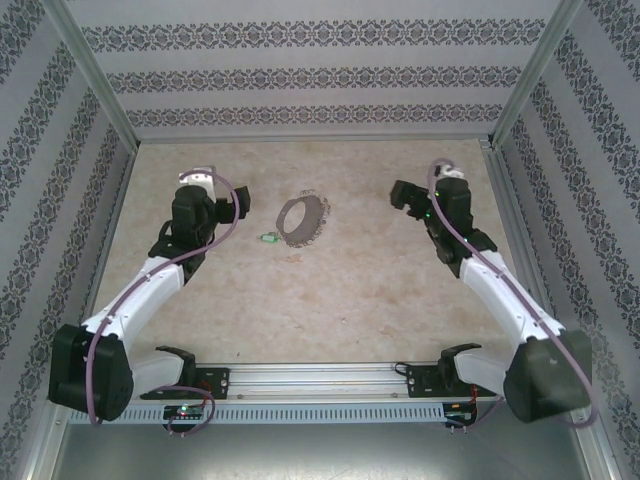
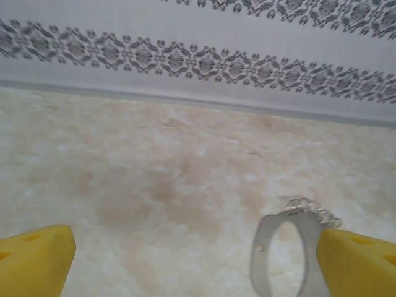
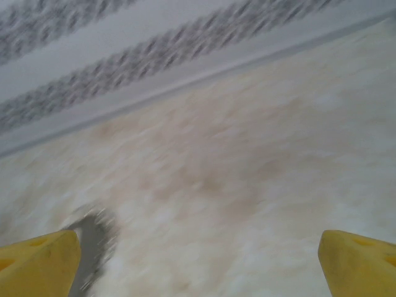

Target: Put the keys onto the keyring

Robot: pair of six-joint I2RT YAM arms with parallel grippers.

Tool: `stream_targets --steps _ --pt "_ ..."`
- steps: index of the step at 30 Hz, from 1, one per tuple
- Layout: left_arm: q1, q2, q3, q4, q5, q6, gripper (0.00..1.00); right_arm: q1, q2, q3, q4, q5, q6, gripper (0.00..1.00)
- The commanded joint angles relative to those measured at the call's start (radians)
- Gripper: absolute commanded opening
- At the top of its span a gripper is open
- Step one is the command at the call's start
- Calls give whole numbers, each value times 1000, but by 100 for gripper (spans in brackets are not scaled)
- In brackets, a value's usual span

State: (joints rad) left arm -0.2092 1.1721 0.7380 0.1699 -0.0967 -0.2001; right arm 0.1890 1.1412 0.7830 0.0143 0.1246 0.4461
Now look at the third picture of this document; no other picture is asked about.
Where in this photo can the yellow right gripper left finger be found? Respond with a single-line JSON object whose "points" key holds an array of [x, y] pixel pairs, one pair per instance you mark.
{"points": [[37, 266]]}

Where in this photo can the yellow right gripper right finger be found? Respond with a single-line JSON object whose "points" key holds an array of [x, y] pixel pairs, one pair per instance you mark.
{"points": [[362, 266]]}

